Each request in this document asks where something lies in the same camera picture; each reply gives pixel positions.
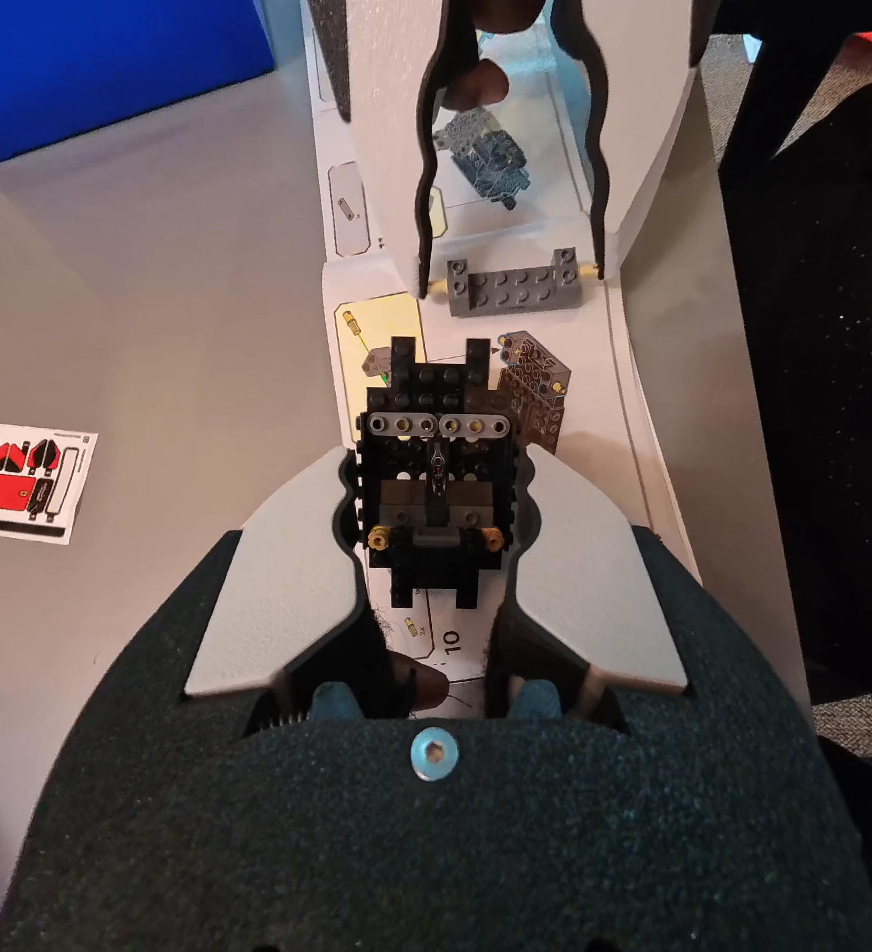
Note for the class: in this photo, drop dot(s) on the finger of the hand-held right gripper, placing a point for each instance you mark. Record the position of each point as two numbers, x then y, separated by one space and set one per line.
387 89
644 89

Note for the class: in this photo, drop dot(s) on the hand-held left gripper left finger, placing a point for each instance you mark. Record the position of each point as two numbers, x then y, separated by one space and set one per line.
279 587

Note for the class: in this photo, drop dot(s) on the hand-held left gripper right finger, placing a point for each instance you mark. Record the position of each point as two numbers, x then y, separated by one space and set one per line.
592 587

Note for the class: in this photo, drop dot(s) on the large blue plastic bin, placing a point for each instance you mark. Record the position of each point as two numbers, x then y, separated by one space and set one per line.
108 74

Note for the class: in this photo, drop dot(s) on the grey lego brick tan pins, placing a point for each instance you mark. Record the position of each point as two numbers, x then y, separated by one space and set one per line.
510 286

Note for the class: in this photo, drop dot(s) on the black lego chassis assembly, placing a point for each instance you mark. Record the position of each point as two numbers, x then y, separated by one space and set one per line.
436 387

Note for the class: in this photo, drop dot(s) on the lego instruction booklet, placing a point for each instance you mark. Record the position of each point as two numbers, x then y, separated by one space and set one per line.
592 357

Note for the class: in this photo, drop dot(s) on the person's right hand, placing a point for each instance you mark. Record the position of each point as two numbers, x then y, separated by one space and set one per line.
480 83

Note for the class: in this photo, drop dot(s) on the red and white sticker sheet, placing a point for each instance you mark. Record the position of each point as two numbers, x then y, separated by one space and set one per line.
4 491

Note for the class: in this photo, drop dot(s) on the dark cloth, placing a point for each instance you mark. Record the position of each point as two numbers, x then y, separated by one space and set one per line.
830 372

